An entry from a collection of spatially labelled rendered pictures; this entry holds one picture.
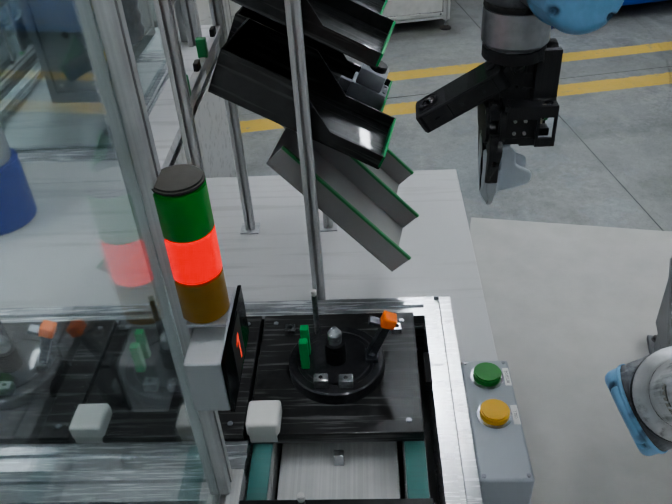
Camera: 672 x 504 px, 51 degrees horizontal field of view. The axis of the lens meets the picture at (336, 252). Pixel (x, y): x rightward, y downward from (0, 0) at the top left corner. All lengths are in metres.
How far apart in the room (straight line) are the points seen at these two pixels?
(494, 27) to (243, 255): 0.83
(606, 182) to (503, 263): 2.03
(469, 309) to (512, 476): 0.44
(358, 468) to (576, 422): 0.36
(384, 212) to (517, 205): 1.95
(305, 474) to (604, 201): 2.49
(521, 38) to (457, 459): 0.53
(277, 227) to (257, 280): 0.18
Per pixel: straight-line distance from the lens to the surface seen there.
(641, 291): 1.43
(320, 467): 1.02
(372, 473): 1.01
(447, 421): 1.01
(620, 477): 1.12
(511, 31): 0.81
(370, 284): 1.37
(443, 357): 1.10
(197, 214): 0.65
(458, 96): 0.84
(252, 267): 1.44
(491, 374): 1.05
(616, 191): 3.38
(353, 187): 1.25
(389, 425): 0.99
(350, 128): 1.14
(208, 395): 0.74
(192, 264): 0.67
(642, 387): 0.93
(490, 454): 0.98
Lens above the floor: 1.73
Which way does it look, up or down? 37 degrees down
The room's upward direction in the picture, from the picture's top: 4 degrees counter-clockwise
